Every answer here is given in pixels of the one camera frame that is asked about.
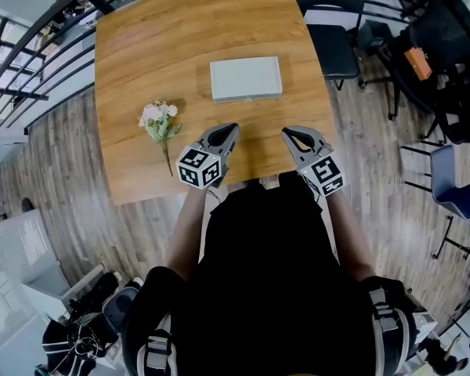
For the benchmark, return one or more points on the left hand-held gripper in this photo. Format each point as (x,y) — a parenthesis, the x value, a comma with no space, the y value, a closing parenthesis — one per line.
(196,167)

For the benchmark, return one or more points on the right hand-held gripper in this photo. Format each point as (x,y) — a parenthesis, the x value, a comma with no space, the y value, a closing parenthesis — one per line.
(324,174)

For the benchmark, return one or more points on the person's right forearm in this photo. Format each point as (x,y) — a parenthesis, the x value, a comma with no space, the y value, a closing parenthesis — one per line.
(348,237)

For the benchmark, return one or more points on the person's left forearm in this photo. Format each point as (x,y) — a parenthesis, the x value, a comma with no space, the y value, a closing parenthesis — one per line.
(188,233)

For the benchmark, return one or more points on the white table leg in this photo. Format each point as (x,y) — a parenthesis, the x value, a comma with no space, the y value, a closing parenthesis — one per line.
(269,182)

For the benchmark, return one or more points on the white artificial flower bouquet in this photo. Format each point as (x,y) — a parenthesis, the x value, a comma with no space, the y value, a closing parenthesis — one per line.
(158,125)

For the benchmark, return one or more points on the black folding chair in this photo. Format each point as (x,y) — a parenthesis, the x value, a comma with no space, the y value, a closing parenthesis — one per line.
(333,45)

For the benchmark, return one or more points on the person's black clothing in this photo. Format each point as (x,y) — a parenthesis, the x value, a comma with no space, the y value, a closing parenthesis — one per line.
(270,280)

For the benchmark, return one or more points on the orange box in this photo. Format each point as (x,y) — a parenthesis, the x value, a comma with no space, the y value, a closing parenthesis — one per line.
(418,64)

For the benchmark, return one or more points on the blue chair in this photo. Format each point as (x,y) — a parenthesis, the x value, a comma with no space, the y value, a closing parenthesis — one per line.
(452,186)

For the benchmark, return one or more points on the black office chair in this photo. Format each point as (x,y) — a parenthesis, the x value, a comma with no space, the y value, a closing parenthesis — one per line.
(450,41)

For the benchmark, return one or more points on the black round stool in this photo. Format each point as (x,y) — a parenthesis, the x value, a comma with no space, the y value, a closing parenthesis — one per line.
(117,308)

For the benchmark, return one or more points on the wooden table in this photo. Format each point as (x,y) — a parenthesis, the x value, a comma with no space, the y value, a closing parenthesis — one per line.
(23,94)

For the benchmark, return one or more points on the white perforated partition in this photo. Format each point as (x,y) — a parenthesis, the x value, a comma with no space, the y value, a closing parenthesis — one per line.
(11,272)

